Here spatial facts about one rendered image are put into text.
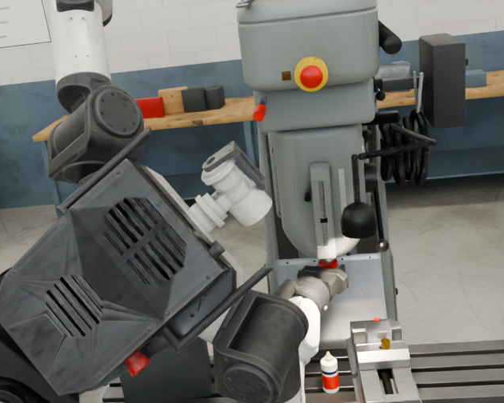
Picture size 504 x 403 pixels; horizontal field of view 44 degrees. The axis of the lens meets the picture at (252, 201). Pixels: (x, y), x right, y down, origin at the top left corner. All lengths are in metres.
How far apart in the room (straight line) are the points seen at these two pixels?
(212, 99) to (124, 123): 4.26
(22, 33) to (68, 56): 5.06
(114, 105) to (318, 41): 0.39
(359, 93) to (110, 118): 0.52
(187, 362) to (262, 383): 0.71
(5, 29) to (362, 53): 5.22
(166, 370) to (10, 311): 0.76
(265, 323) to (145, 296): 0.22
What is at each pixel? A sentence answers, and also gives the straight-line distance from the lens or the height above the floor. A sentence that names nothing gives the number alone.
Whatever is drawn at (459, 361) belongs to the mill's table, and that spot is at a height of 0.94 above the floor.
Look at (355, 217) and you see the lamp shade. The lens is 1.26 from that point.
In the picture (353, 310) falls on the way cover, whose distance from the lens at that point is 1.93.
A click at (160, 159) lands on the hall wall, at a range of 5.98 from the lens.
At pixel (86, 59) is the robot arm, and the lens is 1.07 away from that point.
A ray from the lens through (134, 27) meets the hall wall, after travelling 5.79.
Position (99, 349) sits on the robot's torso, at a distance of 0.88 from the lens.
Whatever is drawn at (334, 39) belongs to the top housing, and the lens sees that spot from 1.16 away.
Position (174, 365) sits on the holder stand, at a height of 1.05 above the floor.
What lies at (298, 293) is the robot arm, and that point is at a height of 1.28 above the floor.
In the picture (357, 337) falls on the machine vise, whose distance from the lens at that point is 1.67.
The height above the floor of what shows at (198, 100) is 0.98.
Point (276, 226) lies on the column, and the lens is 1.89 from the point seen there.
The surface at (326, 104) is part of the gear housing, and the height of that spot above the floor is 1.68.
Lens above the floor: 1.95
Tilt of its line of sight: 21 degrees down
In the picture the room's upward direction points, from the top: 7 degrees counter-clockwise
